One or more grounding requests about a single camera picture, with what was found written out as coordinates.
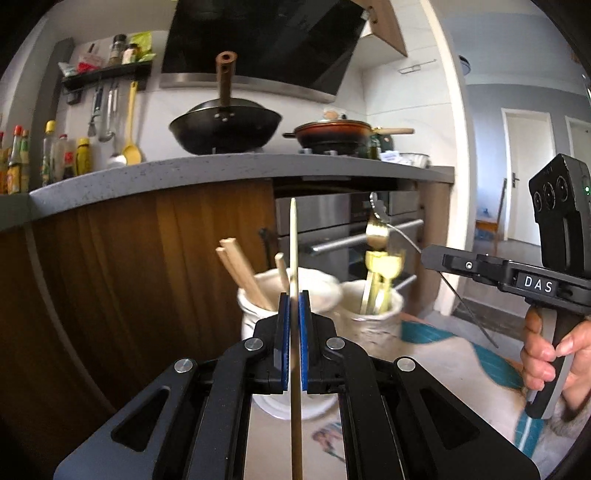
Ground white interior door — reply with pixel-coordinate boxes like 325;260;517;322
501;107;555;244
565;115;591;160

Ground metal wall towel rail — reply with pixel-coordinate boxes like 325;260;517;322
398;59;437;75

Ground stainless steel oven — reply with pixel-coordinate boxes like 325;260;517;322
274;191;424;317

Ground red label soy sauce bottle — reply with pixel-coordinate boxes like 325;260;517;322
55;134;77;181

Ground dark sauce bottle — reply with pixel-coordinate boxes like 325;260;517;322
19;129;31;193

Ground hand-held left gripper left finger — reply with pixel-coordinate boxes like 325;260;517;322
53;294;291;480

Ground hanging metal ladle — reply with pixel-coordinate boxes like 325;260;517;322
98;83;119;142

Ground yellow cap oil bottle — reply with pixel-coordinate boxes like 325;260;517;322
41;120;57;186

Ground black range hood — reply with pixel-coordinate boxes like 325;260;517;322
159;0;371;104

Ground red snack packet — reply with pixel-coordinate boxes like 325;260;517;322
75;44;105;73

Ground black wall spice shelf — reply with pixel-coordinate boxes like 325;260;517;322
60;62;153;106

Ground green snack packet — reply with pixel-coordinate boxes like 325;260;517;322
130;31;158;62

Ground white ceramic utensil holder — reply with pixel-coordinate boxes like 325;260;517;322
237;269;346;422
341;278;406;344

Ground yellow green plastic fork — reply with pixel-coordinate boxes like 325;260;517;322
364;250;406;315

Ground teal and beige tablecloth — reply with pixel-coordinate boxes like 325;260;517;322
245;313;570;480

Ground person's right forearm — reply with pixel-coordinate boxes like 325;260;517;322
547;396;591;438

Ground wooden base cabinet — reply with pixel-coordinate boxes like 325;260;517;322
0;178;279;467

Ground black wok with wooden handle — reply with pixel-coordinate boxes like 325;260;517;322
168;51;283;156

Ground hanging metal utensil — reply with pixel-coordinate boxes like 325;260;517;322
87;85;105;137

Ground wooden wall cabinet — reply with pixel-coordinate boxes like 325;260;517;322
362;0;409;58

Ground green bottle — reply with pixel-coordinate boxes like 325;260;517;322
368;134;396;160

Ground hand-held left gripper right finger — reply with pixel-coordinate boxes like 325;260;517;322
298;291;541;480

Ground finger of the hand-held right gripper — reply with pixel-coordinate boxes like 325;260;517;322
420;244;511;288

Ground grey kitchen countertop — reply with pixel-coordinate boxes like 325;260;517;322
0;154;455;232

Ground silver metal spoon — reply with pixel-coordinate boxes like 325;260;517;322
369;192;500;349

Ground person's right hand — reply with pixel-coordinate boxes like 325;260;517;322
521;307;591;411

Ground red frying pan with lid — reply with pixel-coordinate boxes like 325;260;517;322
282;110;415;154

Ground wooden chopstick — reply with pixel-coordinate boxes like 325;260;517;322
220;237;276;311
215;247;266;311
289;198;304;480

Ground gold metal fork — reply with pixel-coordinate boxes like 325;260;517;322
361;222;391;315

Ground yellow squeeze bottle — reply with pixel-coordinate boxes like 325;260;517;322
76;137;93;175

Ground yellow hanging spatula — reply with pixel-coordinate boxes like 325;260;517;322
121;80;144;165

